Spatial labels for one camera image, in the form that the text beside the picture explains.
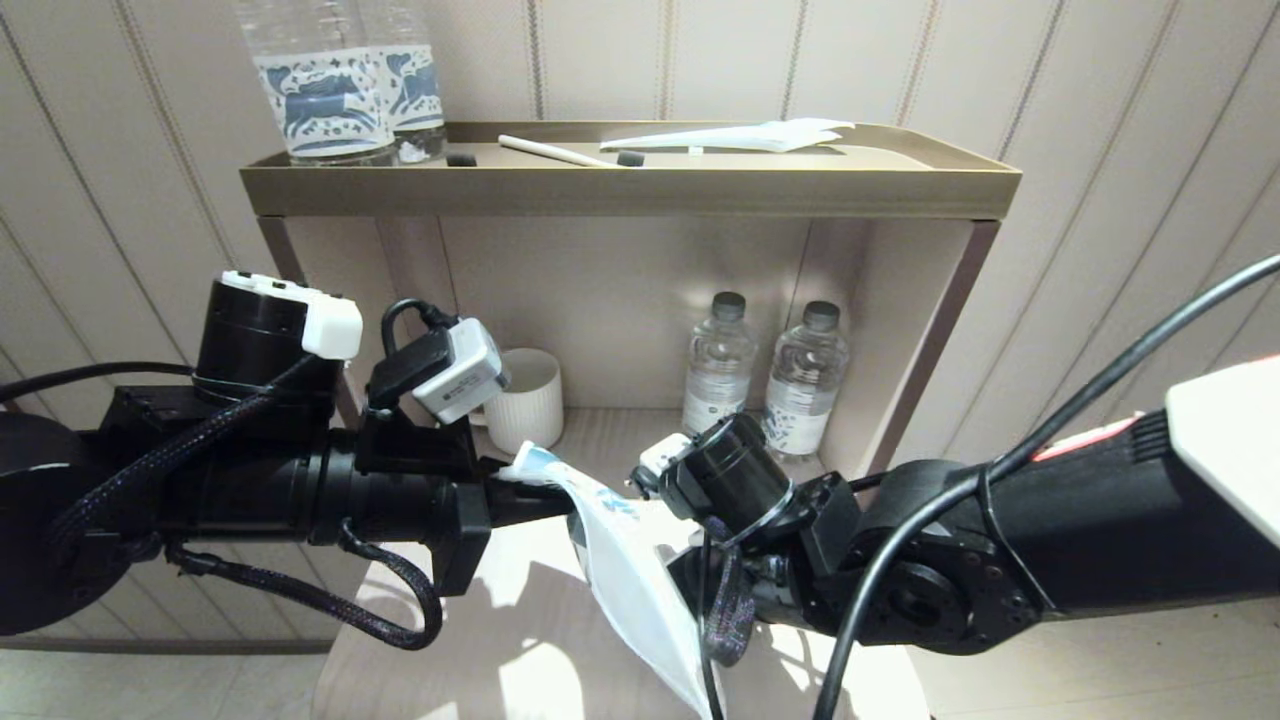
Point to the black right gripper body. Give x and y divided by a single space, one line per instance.
685 580

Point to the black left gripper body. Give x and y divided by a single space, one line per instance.
465 540

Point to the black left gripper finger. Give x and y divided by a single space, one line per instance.
525 503
490 470

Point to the white bag with horse print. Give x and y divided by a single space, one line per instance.
630 570

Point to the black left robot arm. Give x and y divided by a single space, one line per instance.
250 500

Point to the white ribbed ceramic mug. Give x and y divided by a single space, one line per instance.
530 400

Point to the small clear water bottle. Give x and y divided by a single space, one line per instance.
718 380
805 400

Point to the beige open shelf unit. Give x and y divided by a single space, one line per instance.
620 190

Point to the small black cap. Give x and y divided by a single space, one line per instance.
462 159
630 159

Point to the white stick toothbrush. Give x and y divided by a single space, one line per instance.
550 151

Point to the large blue-label water bottle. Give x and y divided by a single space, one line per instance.
420 90
320 100

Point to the white packet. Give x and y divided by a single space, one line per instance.
740 137

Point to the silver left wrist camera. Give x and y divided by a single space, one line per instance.
460 375

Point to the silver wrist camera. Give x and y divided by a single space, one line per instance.
660 455
460 375

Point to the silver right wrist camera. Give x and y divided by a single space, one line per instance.
660 455

